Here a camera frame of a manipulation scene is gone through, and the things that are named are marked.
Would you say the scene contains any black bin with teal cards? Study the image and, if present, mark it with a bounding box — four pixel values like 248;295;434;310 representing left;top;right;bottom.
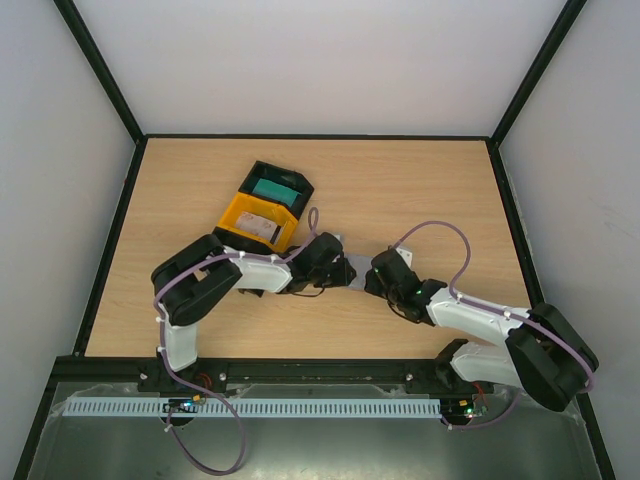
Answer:
238;161;314;219

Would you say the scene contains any yellow plastic bin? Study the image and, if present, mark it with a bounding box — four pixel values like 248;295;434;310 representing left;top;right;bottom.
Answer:
213;192;299;254

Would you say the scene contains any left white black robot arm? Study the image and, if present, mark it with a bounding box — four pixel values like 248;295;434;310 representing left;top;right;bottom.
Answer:
151;232;357;373

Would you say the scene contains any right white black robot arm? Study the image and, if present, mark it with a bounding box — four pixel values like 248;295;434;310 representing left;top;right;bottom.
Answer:
365;267;599;412

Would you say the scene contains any white floral card stack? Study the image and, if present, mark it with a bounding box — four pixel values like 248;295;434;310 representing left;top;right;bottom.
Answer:
234;211;282;245

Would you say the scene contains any teal card stack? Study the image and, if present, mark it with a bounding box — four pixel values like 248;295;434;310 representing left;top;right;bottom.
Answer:
251;178;299;207

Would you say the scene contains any light blue slotted cable duct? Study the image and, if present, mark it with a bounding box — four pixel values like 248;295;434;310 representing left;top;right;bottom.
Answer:
61;397;441;419

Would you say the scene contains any black aluminium frame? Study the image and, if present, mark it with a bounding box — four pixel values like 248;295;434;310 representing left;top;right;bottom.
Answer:
13;0;615;479

